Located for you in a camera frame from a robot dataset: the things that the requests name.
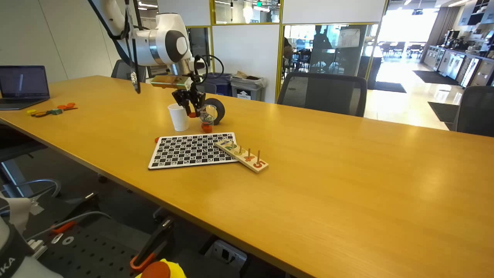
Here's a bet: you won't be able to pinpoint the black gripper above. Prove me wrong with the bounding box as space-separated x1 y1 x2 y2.
171 75 213 123

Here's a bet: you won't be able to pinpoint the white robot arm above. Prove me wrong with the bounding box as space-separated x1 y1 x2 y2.
88 0 223 125

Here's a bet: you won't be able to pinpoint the clear plastic cup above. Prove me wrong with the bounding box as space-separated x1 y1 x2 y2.
200 116 213 133

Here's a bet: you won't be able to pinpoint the white paper cup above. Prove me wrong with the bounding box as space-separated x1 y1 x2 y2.
168 103 188 131

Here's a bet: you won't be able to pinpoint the black tape roll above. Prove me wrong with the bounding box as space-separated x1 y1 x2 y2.
200 99 225 125

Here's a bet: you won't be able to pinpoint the checkered marker calibration board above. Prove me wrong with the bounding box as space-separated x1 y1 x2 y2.
148 133 236 170

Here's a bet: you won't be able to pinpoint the wooden number peg board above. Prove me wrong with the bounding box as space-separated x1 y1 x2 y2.
216 139 268 173

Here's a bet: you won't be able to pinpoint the dark mesh office chair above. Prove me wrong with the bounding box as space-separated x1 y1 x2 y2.
111 60 146 82

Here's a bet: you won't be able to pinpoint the colourful toy pieces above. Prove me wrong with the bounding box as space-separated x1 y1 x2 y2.
27 102 77 117

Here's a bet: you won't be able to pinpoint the black office chair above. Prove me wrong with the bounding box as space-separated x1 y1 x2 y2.
277 72 367 117

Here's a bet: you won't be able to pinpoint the red yellow emergency stop button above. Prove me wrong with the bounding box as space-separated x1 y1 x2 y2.
135 259 186 278

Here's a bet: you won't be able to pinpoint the black laptop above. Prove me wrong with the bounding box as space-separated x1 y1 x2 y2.
0 65 49 111

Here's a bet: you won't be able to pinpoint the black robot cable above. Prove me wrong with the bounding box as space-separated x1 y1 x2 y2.
194 52 228 83

